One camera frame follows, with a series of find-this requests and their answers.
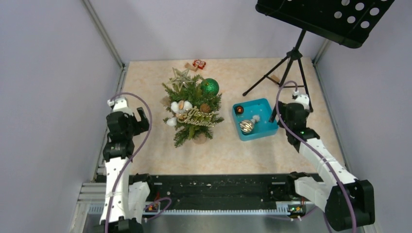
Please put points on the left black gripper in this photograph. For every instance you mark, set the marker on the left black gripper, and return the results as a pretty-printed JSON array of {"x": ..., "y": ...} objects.
[{"x": 141, "y": 126}]

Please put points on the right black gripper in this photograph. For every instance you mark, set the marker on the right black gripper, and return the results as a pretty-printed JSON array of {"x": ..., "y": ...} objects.
[{"x": 282, "y": 108}]

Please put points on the teal plastic tray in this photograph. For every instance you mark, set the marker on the teal plastic tray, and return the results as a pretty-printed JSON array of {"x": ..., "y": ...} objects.
[{"x": 263, "y": 128}]

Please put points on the white cotton boll sprig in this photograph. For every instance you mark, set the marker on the white cotton boll sprig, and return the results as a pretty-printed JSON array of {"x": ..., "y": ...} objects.
[{"x": 179, "y": 109}]

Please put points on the gold glitter word ornament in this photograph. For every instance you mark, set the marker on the gold glitter word ornament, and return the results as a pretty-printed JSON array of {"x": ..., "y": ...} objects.
[{"x": 197, "y": 118}]

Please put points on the silver gold star topper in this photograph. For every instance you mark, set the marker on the silver gold star topper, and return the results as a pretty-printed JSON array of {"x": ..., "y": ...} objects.
[{"x": 180, "y": 79}]

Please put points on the small green christmas tree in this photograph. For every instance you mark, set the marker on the small green christmas tree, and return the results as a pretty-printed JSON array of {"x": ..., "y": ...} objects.
[{"x": 194, "y": 104}]

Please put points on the pine cone ornament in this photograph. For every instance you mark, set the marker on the pine cone ornament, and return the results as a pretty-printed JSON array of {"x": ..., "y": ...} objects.
[{"x": 205, "y": 108}]

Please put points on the green glitter ball ornament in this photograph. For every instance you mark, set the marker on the green glitter ball ornament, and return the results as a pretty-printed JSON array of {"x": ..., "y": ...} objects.
[{"x": 210, "y": 86}]

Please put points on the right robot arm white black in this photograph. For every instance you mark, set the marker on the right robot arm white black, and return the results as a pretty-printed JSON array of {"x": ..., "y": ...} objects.
[{"x": 347, "y": 202}]

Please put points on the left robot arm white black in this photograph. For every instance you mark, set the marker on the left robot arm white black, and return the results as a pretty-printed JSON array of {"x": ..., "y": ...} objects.
[{"x": 125, "y": 197}]

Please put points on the white cotton ball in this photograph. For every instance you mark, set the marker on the white cotton ball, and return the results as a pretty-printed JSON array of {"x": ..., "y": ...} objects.
[{"x": 255, "y": 119}]

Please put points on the silver striped ball ornament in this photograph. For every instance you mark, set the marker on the silver striped ball ornament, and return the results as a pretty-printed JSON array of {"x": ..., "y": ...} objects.
[{"x": 246, "y": 126}]

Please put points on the copper shiny ball ornament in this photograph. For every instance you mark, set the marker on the copper shiny ball ornament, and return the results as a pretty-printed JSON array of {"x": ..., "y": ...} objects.
[{"x": 239, "y": 110}]

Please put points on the small wooden block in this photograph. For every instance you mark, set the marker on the small wooden block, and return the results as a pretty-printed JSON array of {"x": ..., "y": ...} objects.
[{"x": 191, "y": 67}]

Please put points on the red gift box ornament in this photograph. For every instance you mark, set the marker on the red gift box ornament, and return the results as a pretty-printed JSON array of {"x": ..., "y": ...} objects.
[{"x": 199, "y": 64}]

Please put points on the black music stand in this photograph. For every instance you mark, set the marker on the black music stand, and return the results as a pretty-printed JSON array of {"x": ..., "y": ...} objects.
[{"x": 346, "y": 22}]

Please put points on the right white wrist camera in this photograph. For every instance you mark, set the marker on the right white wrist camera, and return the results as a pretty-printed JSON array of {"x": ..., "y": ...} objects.
[{"x": 302, "y": 99}]

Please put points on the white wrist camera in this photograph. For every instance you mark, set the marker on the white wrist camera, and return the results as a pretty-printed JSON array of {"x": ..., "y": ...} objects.
[
  {"x": 302, "y": 99},
  {"x": 120, "y": 105}
]

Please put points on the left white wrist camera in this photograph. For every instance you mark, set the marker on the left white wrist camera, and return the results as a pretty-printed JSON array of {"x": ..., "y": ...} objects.
[{"x": 120, "y": 105}]

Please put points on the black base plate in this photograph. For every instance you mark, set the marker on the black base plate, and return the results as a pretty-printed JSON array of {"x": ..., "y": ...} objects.
[{"x": 224, "y": 192}]

